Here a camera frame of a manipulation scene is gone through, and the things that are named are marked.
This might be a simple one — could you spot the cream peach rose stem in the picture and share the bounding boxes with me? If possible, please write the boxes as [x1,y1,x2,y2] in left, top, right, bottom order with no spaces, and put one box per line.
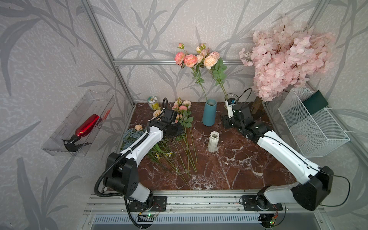
[193,54,227,100]

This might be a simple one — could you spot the pink peach rose stem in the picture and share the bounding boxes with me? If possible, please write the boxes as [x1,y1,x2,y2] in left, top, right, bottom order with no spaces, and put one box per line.
[174,43,209,101]

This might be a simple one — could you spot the pink white rose stem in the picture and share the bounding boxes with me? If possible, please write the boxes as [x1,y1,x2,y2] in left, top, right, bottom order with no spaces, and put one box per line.
[195,44,220,60]

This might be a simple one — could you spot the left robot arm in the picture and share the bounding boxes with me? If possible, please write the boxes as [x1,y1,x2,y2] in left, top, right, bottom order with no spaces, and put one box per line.
[94,98,184,207]

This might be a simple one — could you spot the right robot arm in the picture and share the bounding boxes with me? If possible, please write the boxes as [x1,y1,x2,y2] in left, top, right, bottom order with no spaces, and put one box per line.
[221,88,349,211]

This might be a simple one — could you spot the clear glass vase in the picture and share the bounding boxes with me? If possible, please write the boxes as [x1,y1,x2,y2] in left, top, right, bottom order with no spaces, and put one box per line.
[224,93,239,101]

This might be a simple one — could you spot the small white yellow flowers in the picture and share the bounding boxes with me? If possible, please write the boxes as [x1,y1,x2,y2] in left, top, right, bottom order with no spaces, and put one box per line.
[155,151,173,160]

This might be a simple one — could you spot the teal ceramic vase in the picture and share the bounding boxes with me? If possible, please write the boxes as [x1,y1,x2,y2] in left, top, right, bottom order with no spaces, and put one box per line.
[202,99,217,127]

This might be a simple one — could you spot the white ribbed vase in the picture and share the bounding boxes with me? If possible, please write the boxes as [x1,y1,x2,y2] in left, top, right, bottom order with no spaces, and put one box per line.
[208,131,219,152]

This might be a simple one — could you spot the pale peach rose cluster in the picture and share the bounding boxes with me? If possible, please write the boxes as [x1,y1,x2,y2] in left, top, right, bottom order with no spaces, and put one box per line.
[153,109,162,118]

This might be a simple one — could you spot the pink rose bunch with leaves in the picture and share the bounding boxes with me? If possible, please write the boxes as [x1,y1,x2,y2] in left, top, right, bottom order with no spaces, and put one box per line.
[172,98,198,176]

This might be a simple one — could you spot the small tape roll jar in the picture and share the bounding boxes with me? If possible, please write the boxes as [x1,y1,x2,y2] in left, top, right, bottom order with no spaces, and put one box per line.
[147,96,160,110]

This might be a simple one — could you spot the peach rose on hydrangea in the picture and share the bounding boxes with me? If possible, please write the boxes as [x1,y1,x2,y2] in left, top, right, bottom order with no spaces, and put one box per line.
[134,124,143,131]

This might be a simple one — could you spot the blue hydrangea flower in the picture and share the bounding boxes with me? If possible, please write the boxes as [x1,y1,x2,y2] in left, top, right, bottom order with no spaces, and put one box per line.
[121,128,144,150]

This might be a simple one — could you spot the pink cherry blossom tree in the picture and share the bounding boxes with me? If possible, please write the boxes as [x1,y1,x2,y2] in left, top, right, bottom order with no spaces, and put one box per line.
[239,15,336,114]

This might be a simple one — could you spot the dark green card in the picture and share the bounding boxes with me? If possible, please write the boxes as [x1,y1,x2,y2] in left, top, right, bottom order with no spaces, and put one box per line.
[302,91,329,115]

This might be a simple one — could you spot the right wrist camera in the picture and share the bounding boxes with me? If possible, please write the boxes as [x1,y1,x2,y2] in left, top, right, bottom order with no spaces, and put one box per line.
[225,98,236,118]

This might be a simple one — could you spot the white wire mesh basket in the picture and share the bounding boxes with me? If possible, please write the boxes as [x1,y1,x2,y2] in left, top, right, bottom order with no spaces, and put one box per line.
[278,88,350,158]

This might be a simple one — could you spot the clear plastic wall bin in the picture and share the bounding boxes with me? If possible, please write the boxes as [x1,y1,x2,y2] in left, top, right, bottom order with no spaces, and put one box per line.
[42,90,116,157]

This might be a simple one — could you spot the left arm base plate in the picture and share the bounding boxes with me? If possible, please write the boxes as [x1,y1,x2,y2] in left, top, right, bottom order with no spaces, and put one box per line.
[128,195,167,212]

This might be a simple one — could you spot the aluminium front rail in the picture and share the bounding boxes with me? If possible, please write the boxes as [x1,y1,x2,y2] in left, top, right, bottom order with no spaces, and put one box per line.
[82,189,325,215]

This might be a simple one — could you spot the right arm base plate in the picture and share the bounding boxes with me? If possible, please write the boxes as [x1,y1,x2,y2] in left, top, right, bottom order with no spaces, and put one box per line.
[239,195,283,211]

